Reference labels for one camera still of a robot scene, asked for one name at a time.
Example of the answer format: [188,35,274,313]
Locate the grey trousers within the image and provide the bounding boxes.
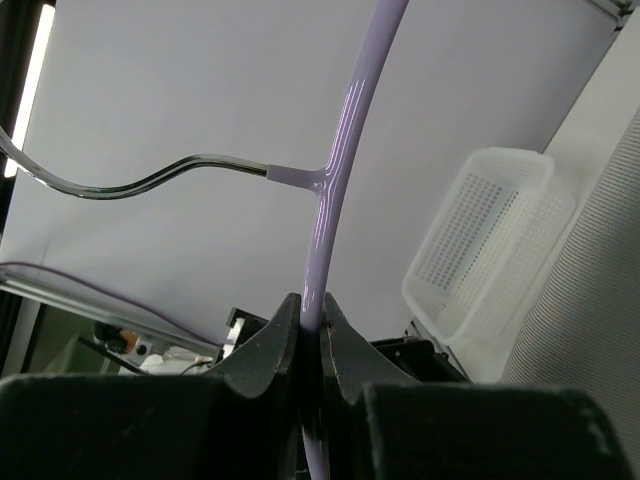
[502,117,639,390]

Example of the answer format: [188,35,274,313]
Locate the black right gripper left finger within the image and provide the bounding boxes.
[1,293,301,479]

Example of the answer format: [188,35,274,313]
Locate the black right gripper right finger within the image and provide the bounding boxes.
[320,296,633,479]

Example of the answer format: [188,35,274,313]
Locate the lilac plastic hanger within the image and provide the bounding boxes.
[1,1,407,479]

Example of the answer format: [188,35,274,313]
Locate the white plastic basket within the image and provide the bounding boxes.
[402,147,576,345]

